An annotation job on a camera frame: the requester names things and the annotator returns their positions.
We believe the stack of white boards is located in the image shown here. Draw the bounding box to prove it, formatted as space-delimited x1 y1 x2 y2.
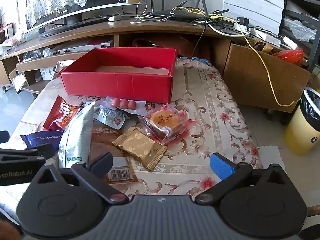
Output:
224 0 287 34

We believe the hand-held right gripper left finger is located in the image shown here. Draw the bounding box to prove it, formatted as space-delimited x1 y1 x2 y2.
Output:
30 152 129 205

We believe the grey snack packet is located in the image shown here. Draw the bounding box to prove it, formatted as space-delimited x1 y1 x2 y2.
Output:
94 106 125 130

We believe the blue biscuit packet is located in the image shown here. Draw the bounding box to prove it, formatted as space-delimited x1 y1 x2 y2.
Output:
20 129 64 153

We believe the brown clear barcode packet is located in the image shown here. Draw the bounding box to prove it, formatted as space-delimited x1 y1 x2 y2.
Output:
89 119 138 183

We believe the silver audio device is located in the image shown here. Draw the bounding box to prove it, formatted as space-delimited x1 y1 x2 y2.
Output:
52 45 111 56

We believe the white blue box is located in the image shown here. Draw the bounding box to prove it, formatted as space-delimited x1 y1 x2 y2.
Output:
39 67 57 81

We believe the black router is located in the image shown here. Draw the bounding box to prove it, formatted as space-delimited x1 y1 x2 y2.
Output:
149 0 229 21

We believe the wooden television cabinet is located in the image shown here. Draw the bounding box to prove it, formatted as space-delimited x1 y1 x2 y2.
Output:
0 17 250 94

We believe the white cable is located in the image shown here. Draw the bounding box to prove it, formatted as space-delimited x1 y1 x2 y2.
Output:
130 1 175 25

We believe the red cardboard box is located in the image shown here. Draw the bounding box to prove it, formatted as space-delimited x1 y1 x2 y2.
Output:
59 47 178 104

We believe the black cable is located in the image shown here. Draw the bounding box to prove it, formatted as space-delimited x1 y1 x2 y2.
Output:
191 17 208 60

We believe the clear sausage ball packet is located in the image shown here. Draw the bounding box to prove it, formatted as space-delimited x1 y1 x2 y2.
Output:
101 96 147 115

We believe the white power strip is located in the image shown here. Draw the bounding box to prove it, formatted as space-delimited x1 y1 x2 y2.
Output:
234 21 298 50

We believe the black metal shelf rack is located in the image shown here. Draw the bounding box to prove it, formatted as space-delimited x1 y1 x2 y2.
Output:
277 0 320 73

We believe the yellow cable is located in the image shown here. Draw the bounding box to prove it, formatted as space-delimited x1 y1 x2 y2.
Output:
172 6 301 107

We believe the red snack packet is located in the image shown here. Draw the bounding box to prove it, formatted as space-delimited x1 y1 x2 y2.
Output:
43 96 81 131

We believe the bubble wrap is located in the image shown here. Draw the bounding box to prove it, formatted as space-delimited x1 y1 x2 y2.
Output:
284 19 317 42

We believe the golden snack packet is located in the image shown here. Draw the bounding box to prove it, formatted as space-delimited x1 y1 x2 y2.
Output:
112 127 167 172

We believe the clear mooncake packet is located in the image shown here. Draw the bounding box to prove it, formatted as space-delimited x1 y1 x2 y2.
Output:
139 104 197 146

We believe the brown cardboard box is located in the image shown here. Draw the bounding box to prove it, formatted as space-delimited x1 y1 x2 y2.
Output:
222 40 311 113

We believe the red plastic bag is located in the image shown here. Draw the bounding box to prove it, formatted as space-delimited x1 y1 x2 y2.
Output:
271 48 306 67

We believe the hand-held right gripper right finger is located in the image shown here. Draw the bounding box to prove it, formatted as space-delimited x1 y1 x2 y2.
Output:
195 152 294 204

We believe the blue plastic bag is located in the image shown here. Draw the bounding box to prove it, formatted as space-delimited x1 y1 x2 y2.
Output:
179 57 209 64

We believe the silver foil snack bag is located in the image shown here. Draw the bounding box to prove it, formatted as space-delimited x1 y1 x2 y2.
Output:
58 102 96 170

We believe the yellow trash bin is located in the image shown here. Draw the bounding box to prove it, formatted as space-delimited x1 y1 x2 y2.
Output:
284 87 320 156

